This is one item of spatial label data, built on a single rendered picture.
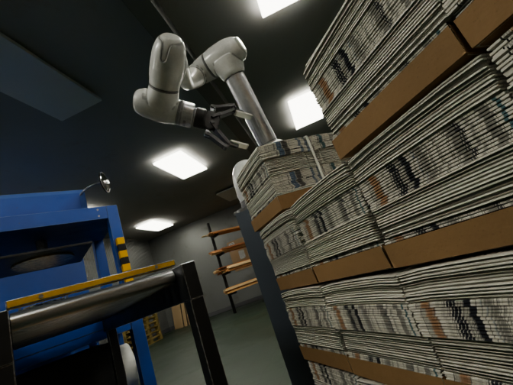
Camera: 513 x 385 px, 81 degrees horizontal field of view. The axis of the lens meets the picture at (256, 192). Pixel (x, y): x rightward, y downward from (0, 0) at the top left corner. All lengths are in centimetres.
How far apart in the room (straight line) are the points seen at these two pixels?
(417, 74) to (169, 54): 76
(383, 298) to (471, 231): 24
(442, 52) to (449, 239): 26
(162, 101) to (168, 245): 1090
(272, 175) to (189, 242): 1059
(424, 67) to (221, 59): 118
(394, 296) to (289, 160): 54
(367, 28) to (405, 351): 59
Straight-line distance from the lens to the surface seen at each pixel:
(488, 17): 47
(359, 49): 60
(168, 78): 107
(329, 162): 106
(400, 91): 53
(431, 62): 50
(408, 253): 58
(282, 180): 95
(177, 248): 1170
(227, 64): 156
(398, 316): 66
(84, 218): 249
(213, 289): 1115
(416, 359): 70
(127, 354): 267
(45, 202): 263
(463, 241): 51
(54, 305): 104
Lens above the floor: 67
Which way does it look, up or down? 15 degrees up
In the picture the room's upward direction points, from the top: 20 degrees counter-clockwise
